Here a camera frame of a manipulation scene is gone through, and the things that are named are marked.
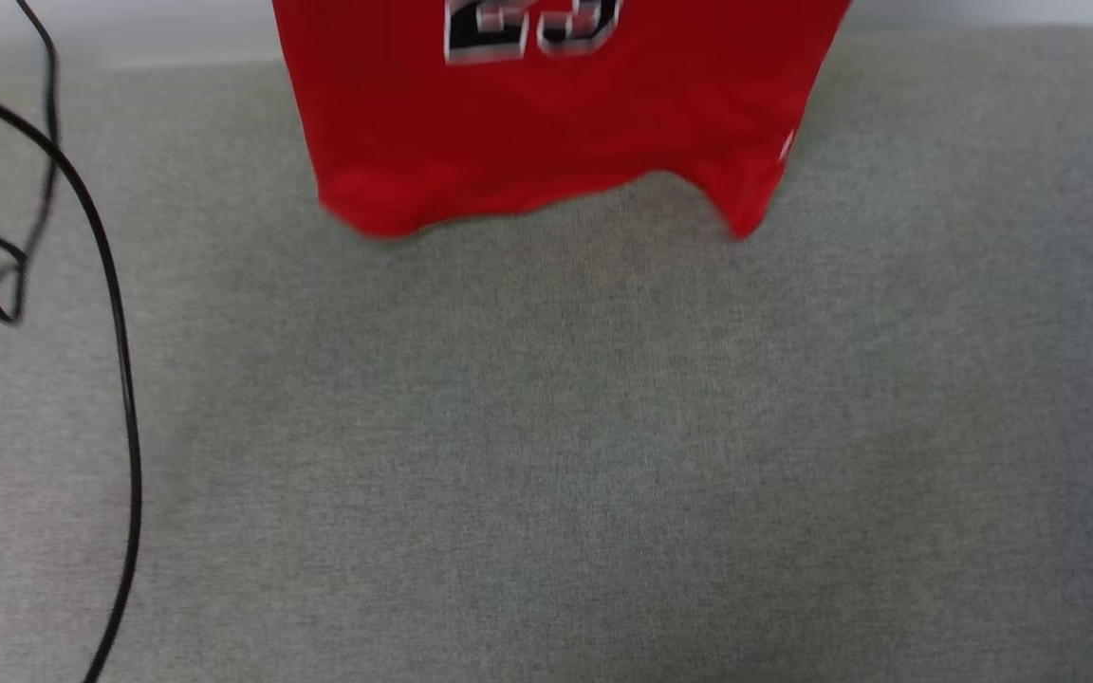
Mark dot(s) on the red and white basketball jersey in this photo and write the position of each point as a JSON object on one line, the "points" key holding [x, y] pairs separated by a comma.
{"points": [[509, 133]]}

